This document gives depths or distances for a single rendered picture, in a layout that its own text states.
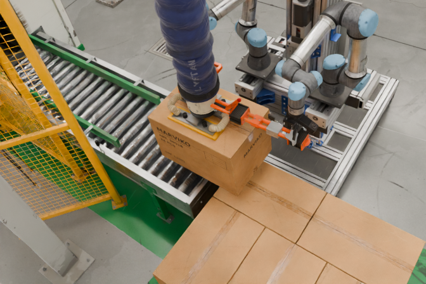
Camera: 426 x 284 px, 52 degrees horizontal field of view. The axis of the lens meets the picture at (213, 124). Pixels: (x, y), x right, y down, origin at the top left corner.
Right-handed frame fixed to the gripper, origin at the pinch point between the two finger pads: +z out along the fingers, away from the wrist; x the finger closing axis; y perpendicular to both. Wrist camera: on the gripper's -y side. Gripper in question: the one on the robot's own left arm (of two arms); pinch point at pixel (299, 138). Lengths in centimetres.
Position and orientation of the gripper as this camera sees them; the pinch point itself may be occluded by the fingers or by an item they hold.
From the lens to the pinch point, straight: 222.5
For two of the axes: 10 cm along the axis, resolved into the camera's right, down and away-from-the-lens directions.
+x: -5.6, 6.8, -4.7
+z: 1.3, 6.4, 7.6
